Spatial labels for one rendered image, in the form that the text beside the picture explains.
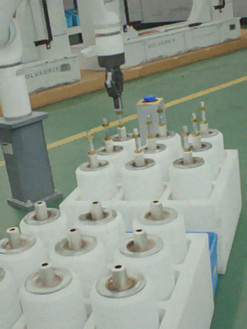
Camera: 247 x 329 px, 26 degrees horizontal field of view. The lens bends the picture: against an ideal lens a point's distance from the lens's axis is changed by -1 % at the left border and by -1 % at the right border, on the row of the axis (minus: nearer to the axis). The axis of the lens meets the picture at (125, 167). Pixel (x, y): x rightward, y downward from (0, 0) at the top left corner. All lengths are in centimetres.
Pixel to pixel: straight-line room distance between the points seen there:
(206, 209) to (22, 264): 46
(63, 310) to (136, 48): 341
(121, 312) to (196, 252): 29
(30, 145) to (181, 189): 69
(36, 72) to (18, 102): 181
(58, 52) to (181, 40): 115
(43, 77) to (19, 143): 186
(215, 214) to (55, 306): 52
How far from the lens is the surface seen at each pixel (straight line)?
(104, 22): 147
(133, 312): 79
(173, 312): 87
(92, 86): 376
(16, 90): 178
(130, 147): 152
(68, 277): 85
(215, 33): 480
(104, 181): 132
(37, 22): 374
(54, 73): 366
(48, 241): 107
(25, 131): 178
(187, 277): 95
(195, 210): 124
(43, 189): 185
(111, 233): 102
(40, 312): 84
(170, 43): 438
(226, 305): 119
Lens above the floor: 67
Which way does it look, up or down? 19 degrees down
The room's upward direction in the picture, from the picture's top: 8 degrees counter-clockwise
